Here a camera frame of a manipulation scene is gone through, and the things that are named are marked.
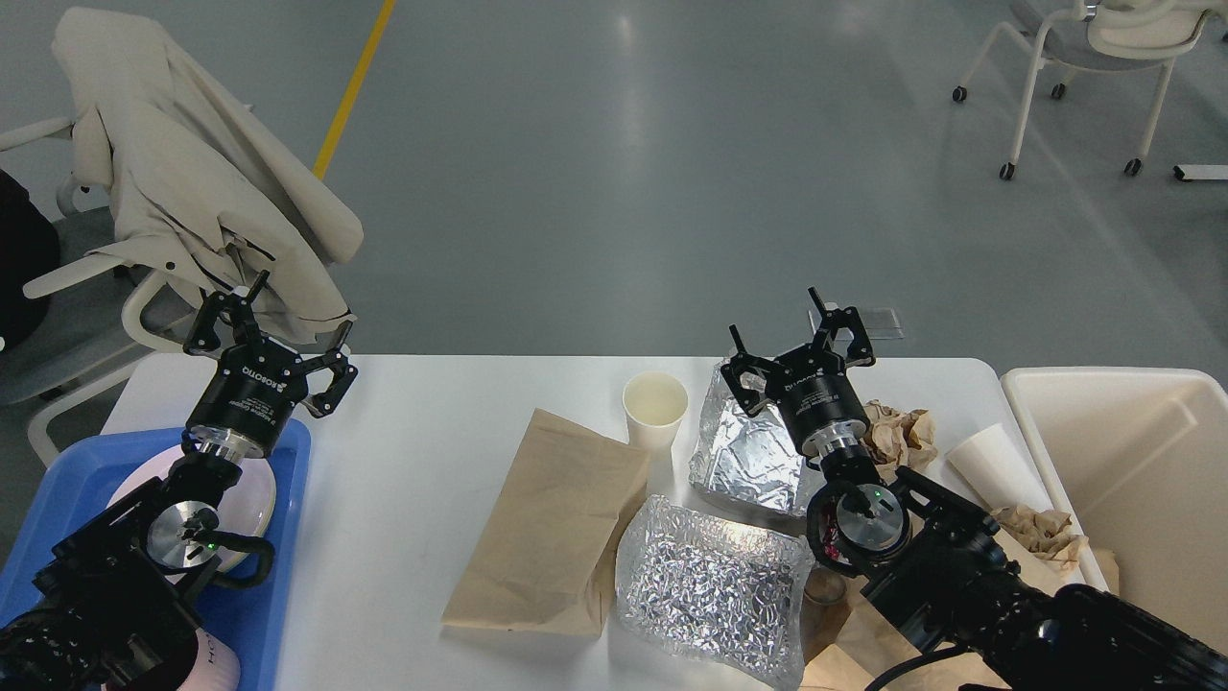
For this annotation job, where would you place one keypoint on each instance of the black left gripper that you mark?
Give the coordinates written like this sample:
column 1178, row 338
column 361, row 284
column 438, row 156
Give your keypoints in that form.
column 249, row 393

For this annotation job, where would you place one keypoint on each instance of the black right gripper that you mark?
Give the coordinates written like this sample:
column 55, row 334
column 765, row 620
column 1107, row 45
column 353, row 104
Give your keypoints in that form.
column 809, row 385

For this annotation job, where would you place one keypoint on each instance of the pink plate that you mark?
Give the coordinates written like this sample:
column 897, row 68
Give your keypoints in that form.
column 246, row 509

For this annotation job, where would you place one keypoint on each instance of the white paper cup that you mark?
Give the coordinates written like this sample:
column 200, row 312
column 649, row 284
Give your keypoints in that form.
column 654, row 403
column 998, row 472

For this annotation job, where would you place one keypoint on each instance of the pink mug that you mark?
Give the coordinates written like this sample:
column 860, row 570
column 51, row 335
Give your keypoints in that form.
column 203, row 663

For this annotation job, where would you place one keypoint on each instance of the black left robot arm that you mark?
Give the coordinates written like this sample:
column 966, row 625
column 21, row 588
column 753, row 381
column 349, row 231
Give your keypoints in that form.
column 118, row 604

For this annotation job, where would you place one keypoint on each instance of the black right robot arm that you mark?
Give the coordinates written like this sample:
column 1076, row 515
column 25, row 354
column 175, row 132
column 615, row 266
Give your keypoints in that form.
column 930, row 559

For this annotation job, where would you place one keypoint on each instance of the aluminium foil tray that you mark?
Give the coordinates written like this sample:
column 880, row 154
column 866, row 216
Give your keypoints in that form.
column 749, row 465

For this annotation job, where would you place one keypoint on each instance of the crumpled brown paper ball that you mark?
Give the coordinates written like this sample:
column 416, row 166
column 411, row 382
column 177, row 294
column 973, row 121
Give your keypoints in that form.
column 897, row 438

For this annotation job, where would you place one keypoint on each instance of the red foil wrapped glass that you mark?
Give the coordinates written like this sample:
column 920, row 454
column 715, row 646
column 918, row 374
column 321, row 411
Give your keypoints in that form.
column 833, row 570

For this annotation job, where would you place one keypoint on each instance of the beige jacket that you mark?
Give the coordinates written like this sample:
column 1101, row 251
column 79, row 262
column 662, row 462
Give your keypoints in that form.
column 199, row 189

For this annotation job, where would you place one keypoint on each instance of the crumpled foil tray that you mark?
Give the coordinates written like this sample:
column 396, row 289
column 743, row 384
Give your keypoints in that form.
column 714, row 590

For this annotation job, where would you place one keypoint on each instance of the person in dark clothes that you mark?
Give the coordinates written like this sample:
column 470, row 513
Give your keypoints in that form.
column 30, row 248

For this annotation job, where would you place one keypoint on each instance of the large brown paper sheet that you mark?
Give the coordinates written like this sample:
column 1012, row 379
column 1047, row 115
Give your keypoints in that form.
column 861, row 644

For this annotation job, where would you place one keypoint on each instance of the small crumpled brown paper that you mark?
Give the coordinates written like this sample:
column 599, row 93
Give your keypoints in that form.
column 1047, row 534

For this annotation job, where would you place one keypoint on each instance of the brown paper bag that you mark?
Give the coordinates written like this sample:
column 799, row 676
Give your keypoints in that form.
column 545, row 561

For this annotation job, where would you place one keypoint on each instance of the cream plastic bin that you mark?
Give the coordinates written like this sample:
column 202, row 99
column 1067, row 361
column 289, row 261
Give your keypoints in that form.
column 1138, row 457

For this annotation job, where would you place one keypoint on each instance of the white table leg base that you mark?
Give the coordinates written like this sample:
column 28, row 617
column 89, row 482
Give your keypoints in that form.
column 1200, row 172

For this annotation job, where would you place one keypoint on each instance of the white chair with castors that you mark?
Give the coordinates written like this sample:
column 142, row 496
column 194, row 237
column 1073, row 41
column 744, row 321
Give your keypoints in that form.
column 1096, row 37

